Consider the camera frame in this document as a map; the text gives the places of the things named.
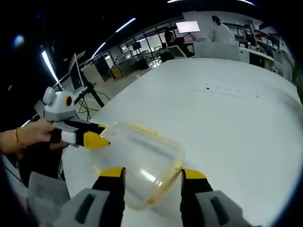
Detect person's left hand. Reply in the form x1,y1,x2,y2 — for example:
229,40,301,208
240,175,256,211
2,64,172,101
17,117,57,149

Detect white office chair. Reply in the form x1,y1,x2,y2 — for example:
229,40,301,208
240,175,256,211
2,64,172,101
165,44,188,59

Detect wooden cabinet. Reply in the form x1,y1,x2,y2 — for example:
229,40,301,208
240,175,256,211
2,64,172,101
108,66,125,80

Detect white counter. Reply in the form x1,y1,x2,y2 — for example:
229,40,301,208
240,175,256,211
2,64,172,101
194,42,240,63

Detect short ceiling light strip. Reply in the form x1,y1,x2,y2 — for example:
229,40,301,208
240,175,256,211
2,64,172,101
41,50,59,82

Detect clear plastic box yellow buckles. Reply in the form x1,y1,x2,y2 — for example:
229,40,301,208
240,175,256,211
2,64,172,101
90,121,186,210

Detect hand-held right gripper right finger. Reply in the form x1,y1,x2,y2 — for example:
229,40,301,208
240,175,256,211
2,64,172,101
180,168,250,227

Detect gold bracelet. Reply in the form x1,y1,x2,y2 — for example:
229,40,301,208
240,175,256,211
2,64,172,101
14,127,22,146

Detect white power strip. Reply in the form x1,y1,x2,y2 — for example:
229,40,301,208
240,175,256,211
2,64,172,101
196,83,261,100

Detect computer monitor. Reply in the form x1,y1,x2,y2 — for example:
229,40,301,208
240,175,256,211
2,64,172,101
175,20,201,35

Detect long ceiling light strip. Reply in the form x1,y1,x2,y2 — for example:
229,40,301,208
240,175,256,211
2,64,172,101
90,17,137,59

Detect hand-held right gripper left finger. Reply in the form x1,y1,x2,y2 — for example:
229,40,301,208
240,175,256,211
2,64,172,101
53,166,127,227

